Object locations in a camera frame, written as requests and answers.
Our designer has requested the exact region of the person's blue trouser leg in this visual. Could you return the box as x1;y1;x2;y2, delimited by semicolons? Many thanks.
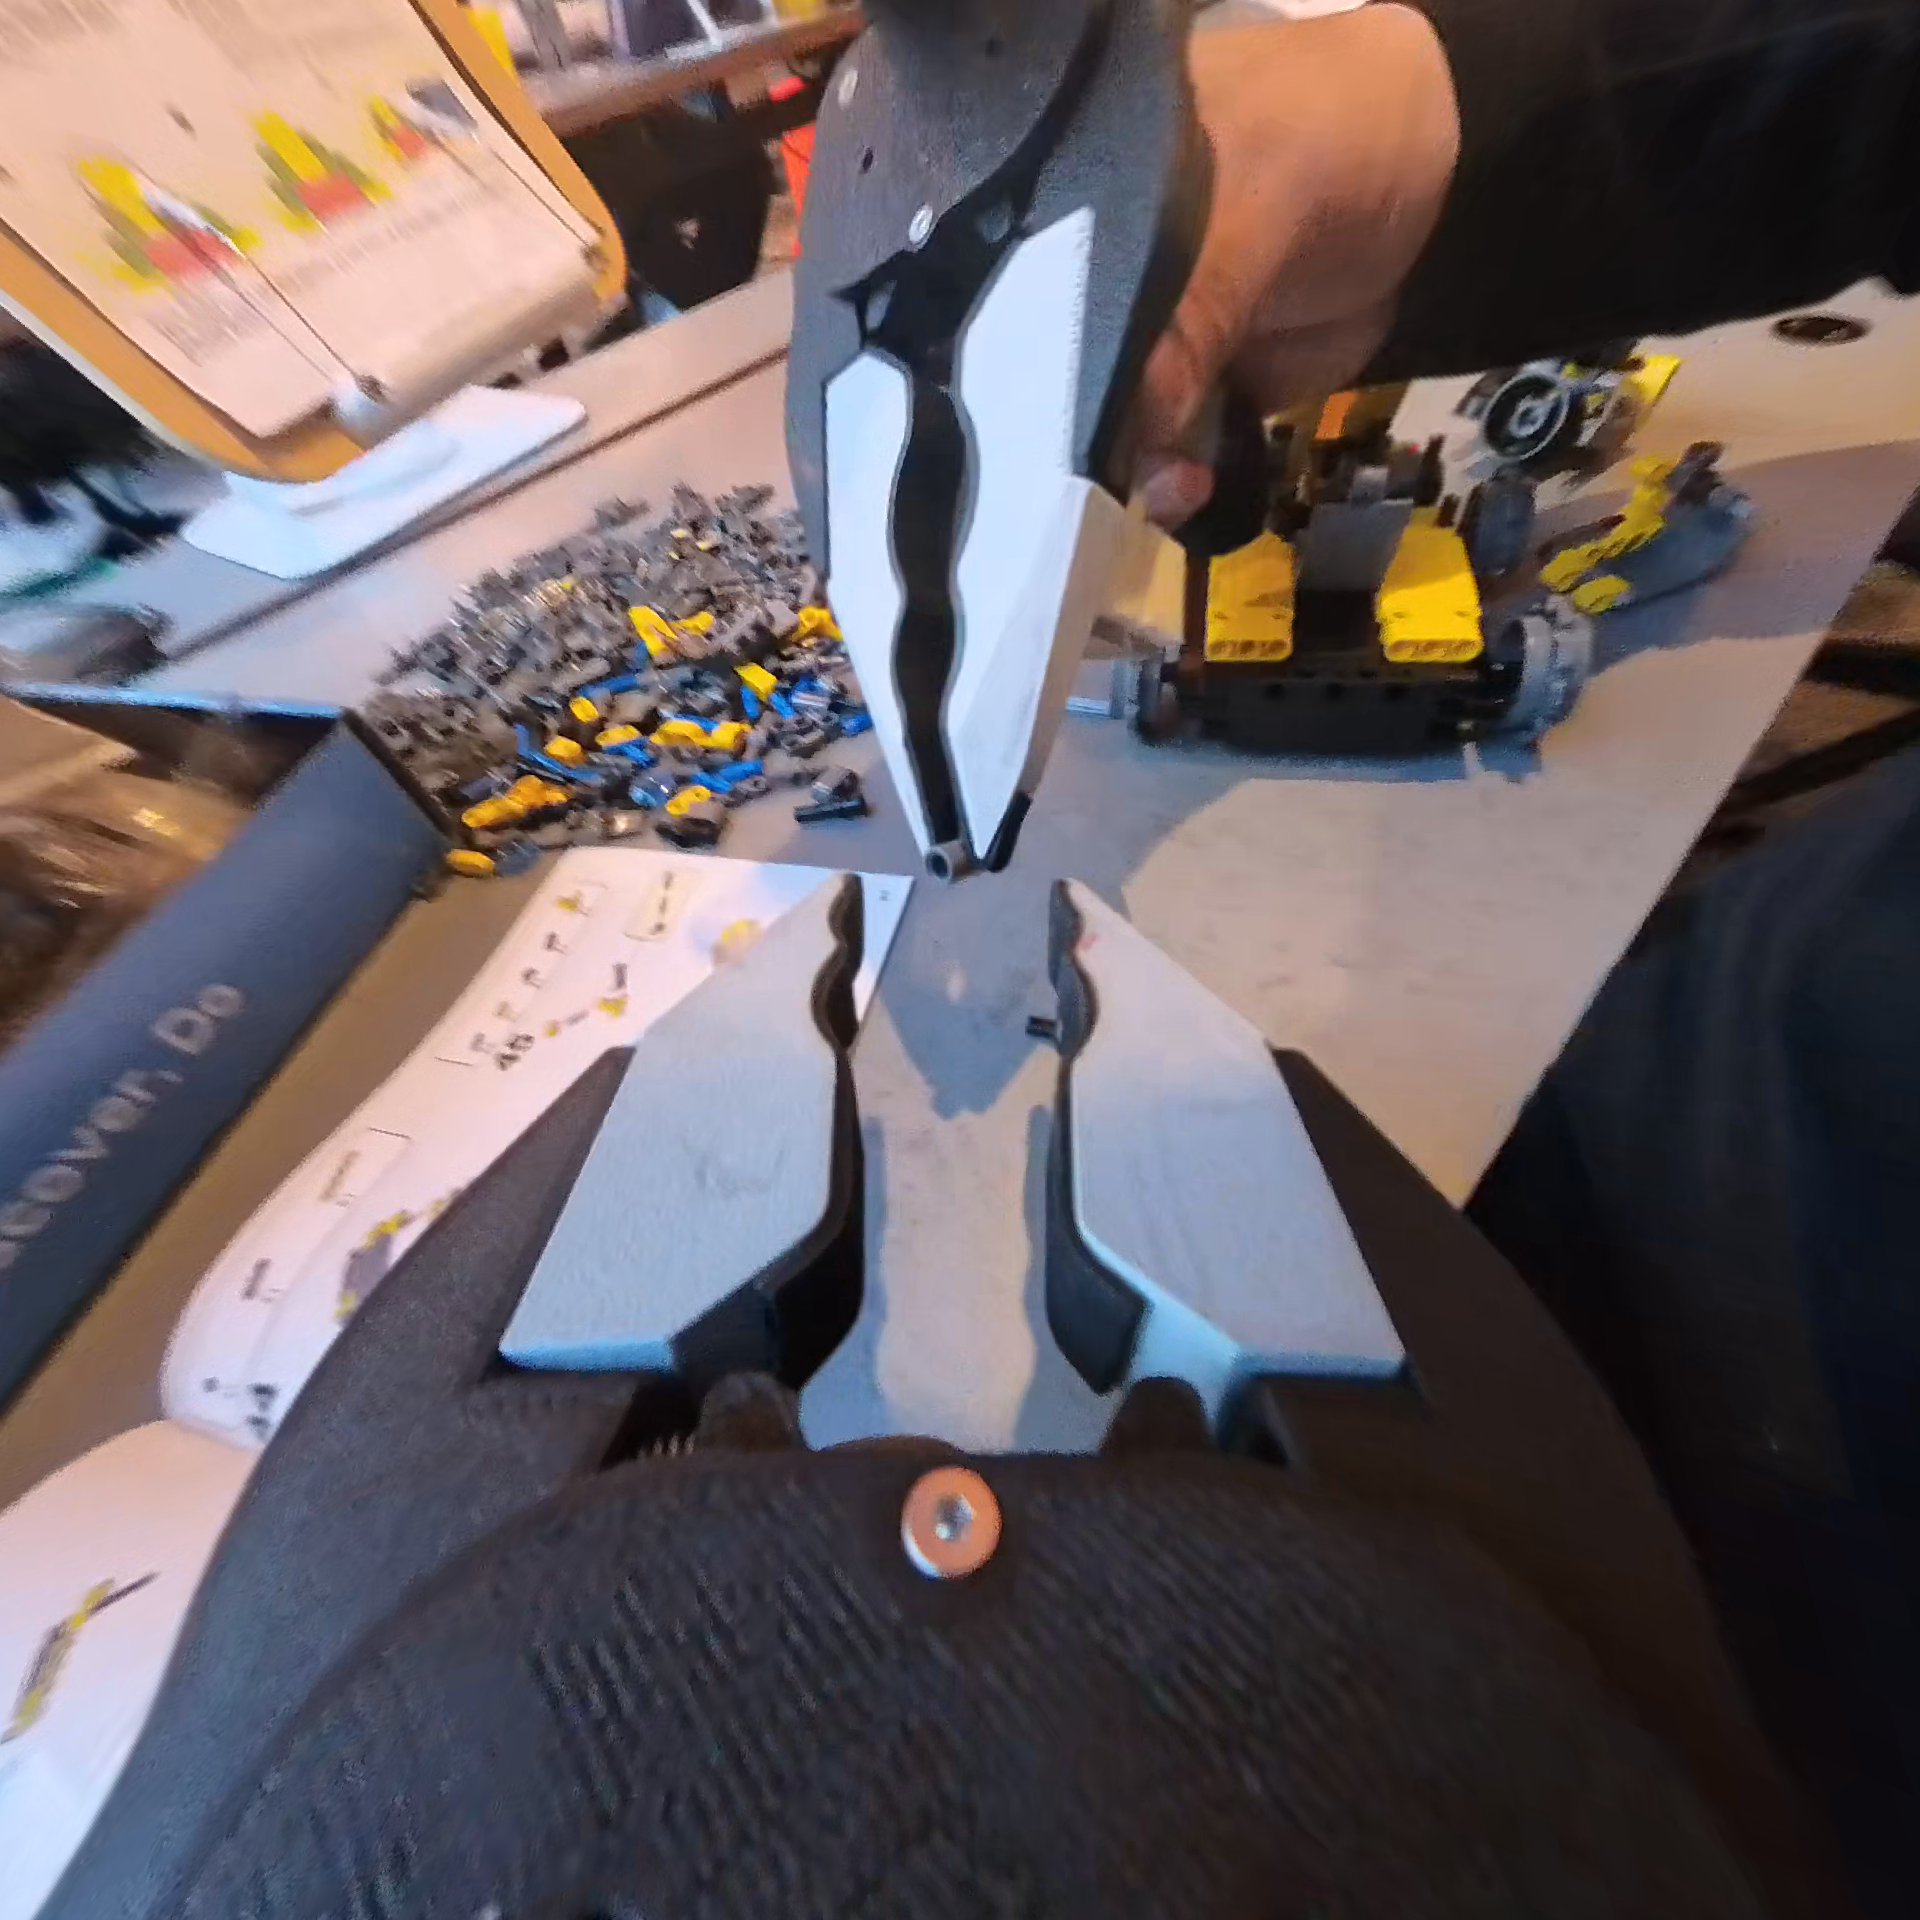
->
1469;497;1920;1920

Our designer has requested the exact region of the grey bush piece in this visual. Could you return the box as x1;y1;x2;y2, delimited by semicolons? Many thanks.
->
920;786;1038;887

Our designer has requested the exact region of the instruction booklet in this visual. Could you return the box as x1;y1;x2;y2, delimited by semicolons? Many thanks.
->
0;848;917;1920

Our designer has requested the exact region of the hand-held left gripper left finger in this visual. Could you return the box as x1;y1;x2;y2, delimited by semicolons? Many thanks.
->
498;873;868;1375

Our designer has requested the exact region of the pile of loose brick parts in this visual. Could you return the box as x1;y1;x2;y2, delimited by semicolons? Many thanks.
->
359;480;879;881

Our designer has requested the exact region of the white clipboard stand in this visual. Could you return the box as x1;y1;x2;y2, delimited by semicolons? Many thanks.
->
180;381;590;584

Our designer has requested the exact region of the person's right forearm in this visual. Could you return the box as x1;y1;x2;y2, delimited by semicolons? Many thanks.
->
1371;0;1920;380

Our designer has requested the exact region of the open blue cardboard box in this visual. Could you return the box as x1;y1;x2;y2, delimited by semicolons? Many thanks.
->
0;682;453;1412

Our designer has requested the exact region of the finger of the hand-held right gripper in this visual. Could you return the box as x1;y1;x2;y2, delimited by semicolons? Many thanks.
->
822;348;964;887
934;209;1130;866

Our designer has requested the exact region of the shelf of coloured storage bins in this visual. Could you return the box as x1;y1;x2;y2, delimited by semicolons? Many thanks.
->
463;0;864;137

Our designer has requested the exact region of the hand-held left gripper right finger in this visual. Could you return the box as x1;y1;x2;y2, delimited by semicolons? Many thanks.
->
1042;881;1408;1443

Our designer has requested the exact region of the person's right hand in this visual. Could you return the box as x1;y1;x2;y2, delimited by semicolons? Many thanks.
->
1124;7;1466;531

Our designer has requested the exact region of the yellow grey brick vehicle model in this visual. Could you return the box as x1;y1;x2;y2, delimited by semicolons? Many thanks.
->
1117;352;1758;753

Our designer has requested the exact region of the clipboard with instruction sheet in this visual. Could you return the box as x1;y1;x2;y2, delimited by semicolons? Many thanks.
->
0;0;628;482

